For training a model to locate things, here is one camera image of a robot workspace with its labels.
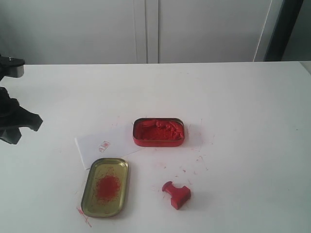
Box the dark door frame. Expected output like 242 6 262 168
264 0 311 62

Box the red plastic stamp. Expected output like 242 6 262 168
162 181 191 210

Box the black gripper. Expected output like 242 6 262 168
0 87 43 145

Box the white paper sheet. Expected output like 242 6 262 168
75 124 143 170

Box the gold metal tin lid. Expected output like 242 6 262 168
81 158 129 218

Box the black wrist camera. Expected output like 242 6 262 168
0 55 25 80

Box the red ink pad tin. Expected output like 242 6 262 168
133 118 185 147

